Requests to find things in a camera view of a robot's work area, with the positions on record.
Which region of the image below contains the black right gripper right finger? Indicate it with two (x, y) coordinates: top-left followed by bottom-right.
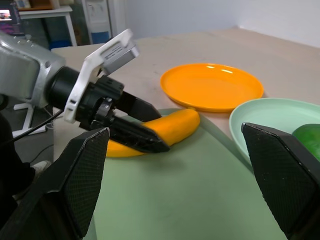
(240, 122), (320, 240)

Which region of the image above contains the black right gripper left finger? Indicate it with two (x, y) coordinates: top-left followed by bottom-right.
(0, 126), (111, 240)

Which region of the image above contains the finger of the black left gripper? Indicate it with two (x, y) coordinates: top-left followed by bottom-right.
(116, 91), (163, 124)
(108, 116), (171, 154)

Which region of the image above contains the yellow banana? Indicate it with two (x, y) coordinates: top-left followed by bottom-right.
(106, 108), (201, 158)

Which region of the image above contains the mint green plate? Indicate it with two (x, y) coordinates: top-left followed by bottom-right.
(229, 97), (320, 173)

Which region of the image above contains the orange plate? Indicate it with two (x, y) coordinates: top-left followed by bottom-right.
(159, 63), (265, 113)

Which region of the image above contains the white shoe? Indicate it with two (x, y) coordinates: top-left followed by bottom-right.
(31, 159), (53, 180)

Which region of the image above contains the green fruit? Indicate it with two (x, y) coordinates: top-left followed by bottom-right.
(292, 123), (320, 162)

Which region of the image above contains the light green mat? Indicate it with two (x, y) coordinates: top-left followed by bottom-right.
(89, 107), (288, 240)

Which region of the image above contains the white water dispenser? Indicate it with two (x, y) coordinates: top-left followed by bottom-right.
(81, 0), (113, 45)

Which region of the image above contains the white floor stand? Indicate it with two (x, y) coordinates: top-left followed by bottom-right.
(12, 102), (55, 137)

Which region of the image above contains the white desk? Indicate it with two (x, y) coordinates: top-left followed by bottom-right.
(17, 5), (78, 47)

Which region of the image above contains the lit monitor screen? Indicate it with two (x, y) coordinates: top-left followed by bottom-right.
(0, 8), (13, 23)

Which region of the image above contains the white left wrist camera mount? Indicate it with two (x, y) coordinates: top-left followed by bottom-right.
(62, 28), (141, 125)

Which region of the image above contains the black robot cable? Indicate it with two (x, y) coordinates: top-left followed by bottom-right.
(11, 109), (63, 140)

